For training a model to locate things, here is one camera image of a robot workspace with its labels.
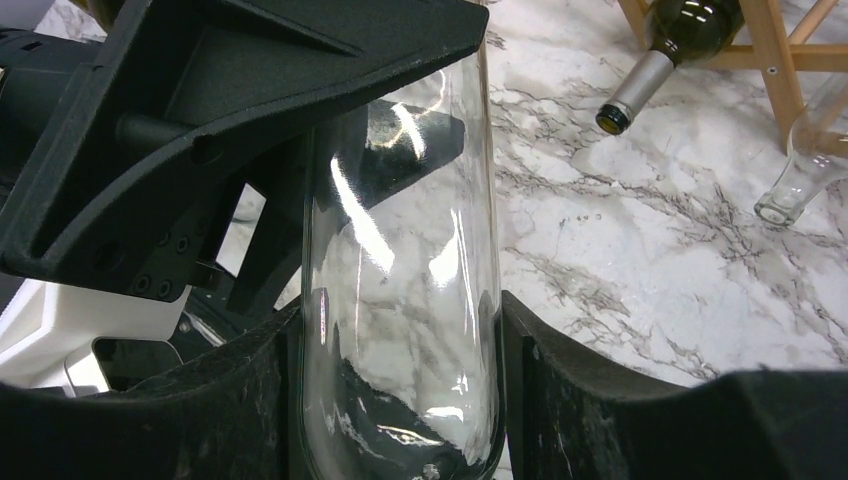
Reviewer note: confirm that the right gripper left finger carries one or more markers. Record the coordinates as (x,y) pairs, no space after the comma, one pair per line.
(224,415)

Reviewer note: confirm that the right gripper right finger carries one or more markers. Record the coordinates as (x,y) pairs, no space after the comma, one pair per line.
(574,414)

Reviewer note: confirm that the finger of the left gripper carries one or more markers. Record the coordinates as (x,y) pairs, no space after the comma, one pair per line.
(382,149)
(114,156)

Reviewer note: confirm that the tall clear glass bottle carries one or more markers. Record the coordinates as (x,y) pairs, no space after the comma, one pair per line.
(400,370)

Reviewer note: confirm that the slim clear glass bottle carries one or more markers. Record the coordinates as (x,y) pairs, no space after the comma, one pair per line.
(817,155)

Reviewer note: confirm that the dark wine bottle with label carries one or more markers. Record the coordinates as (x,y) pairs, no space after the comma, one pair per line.
(677,32)

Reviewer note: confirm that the wooden wine rack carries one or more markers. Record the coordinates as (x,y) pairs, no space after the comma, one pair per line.
(764,44)

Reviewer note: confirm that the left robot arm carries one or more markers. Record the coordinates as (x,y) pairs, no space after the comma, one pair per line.
(50,325)

